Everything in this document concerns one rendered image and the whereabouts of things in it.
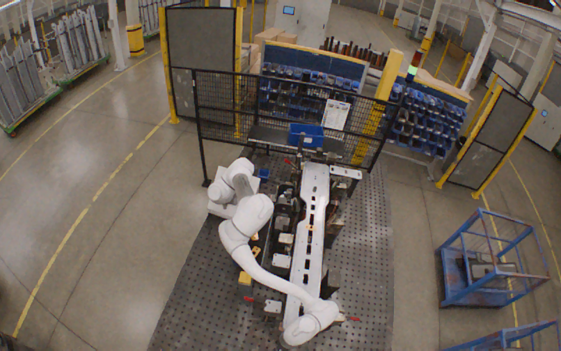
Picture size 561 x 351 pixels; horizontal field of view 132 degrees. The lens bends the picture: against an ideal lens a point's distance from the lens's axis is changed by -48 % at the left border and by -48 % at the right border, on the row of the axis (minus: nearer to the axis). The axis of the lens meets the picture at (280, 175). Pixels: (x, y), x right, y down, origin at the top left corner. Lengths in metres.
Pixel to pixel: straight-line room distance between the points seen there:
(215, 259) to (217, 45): 2.62
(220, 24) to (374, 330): 3.54
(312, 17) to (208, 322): 7.63
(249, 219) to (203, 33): 2.78
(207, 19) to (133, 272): 3.12
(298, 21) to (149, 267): 7.30
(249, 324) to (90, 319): 1.80
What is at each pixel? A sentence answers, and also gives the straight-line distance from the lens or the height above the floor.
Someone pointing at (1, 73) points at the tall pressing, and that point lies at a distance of 7.06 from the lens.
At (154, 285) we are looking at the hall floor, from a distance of 2.66.
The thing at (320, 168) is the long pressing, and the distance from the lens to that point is 2.07.
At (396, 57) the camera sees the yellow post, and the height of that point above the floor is 1.95.
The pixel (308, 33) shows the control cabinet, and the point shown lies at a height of 0.77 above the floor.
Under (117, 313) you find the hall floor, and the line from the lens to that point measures 2.75.
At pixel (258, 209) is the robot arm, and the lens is 1.12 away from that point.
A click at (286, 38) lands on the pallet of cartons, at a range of 5.87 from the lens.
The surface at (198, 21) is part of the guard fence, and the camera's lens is 3.48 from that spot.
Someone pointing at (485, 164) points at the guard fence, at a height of 0.72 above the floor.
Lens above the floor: 2.37
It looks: 45 degrees down
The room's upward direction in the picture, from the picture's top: 9 degrees clockwise
